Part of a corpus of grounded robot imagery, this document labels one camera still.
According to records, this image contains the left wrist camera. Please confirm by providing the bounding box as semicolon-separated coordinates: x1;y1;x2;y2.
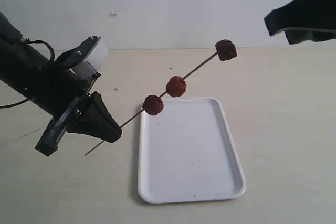
54;36;109;80

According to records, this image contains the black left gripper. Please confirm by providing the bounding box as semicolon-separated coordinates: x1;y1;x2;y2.
23;64;122;156

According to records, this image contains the white rectangular plastic tray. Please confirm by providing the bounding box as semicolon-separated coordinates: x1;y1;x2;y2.
138;97;246;204

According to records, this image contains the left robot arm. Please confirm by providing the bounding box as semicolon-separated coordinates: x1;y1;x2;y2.
1;16;122;156

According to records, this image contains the red meatball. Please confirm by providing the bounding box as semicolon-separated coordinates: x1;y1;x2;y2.
166;76;187;98
142;94;164;116
215;39;237;61

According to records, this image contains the thin metal skewer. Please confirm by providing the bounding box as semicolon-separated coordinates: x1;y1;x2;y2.
84;52;219;156

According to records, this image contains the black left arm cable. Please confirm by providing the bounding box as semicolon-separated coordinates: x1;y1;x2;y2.
0;39;56;109

